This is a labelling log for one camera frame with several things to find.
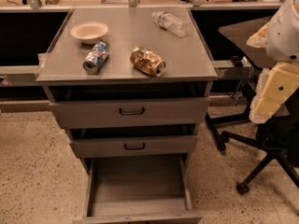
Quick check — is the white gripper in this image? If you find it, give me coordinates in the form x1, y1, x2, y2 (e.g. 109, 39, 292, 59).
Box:
247, 23, 299, 124

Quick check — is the grey bottom drawer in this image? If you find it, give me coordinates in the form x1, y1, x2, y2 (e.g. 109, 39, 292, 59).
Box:
73, 154, 202, 224

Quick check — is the grey drawer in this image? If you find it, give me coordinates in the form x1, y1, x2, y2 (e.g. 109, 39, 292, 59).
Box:
73, 135, 196, 158
50, 98, 209, 129
73, 154, 202, 224

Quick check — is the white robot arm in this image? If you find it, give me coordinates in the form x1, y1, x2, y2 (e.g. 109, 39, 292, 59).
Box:
247, 0, 299, 124

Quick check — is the grey top drawer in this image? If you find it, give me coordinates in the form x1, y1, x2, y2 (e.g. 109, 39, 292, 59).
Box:
50, 98, 209, 129

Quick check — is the grey drawer cabinet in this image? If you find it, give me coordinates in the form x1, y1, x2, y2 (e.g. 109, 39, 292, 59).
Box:
36, 6, 219, 175

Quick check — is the grey middle drawer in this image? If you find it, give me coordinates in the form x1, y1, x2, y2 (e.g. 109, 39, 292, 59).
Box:
73, 135, 196, 158

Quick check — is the clear plastic water bottle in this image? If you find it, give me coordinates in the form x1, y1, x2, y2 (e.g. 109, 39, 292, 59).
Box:
151, 11, 188, 37

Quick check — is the black office chair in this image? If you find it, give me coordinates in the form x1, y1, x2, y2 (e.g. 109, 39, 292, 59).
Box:
217, 15, 299, 194

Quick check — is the gold crushed soda can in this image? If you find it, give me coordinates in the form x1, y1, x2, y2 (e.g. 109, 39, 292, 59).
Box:
130, 47, 166, 77

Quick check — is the blue crushed soda can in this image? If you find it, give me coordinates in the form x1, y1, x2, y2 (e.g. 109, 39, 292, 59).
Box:
83, 40, 109, 75

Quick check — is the beige paper bowl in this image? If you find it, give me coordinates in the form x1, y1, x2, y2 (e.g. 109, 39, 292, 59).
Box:
71, 21, 108, 45

